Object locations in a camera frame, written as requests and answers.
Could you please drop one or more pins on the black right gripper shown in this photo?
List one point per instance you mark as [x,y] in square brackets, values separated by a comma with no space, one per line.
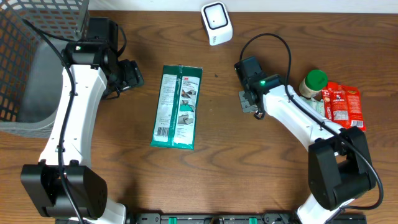
[244,104]

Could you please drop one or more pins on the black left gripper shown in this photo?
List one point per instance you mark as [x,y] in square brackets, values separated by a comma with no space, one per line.
[133,76]

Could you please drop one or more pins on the green lid jar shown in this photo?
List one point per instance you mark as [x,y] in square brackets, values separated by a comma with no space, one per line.
[313,83]

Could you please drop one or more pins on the light teal wipes pack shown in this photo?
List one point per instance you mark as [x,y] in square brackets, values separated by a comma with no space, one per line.
[318,106]

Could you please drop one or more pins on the green white packet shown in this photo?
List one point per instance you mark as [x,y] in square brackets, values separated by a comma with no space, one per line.
[175,118]

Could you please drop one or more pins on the narrow red stick packet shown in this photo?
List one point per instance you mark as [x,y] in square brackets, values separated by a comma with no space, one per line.
[326,96]

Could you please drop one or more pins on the red snack packet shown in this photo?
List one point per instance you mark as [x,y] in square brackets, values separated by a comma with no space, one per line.
[346,105]

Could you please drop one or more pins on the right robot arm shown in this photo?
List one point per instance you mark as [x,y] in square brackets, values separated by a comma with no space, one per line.
[339,163]

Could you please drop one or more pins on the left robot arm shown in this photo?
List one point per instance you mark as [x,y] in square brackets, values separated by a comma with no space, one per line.
[62,185]

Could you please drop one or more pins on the white barcode scanner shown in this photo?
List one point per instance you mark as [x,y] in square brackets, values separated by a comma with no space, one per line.
[216,23]

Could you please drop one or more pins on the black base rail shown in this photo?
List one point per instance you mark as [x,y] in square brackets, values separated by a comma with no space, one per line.
[248,218]

